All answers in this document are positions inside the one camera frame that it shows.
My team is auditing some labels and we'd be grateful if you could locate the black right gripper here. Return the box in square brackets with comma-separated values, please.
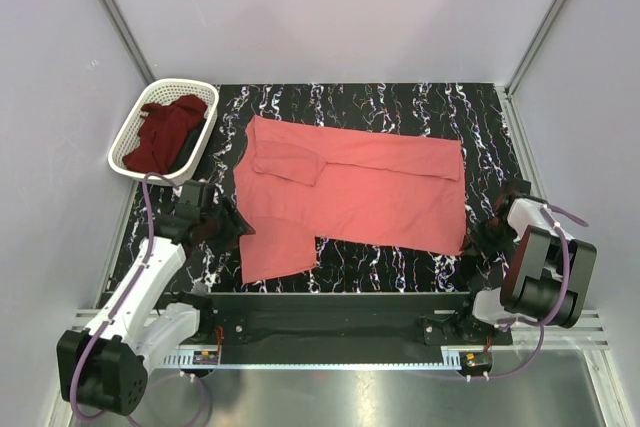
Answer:
[461, 217, 516, 258]

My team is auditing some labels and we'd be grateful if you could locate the grey slotted cable duct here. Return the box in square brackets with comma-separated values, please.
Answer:
[159, 349, 219, 369]

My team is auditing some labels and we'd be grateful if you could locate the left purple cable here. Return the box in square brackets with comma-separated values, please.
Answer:
[69, 171, 211, 426]

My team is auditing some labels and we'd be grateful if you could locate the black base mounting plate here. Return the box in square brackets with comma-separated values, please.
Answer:
[205, 293, 512, 369]

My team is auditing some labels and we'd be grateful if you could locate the dark red t shirt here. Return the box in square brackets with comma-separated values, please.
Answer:
[123, 94, 208, 174]

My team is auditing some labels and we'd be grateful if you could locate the purple cable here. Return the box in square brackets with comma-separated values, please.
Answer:
[69, 171, 211, 426]
[414, 204, 589, 379]

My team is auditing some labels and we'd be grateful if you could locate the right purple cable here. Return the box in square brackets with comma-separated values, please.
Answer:
[414, 204, 589, 379]

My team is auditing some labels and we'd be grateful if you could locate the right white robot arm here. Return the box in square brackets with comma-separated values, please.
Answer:
[453, 179, 597, 344]

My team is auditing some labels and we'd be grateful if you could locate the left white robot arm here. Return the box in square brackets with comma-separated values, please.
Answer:
[56, 180, 255, 422]

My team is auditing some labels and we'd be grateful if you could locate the white plastic laundry basket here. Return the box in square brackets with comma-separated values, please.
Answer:
[108, 78, 219, 185]

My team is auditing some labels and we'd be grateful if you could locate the pink t shirt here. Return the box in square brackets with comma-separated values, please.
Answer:
[234, 116, 467, 284]

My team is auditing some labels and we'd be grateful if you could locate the black garment in basket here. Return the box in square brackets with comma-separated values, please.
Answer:
[168, 118, 206, 174]

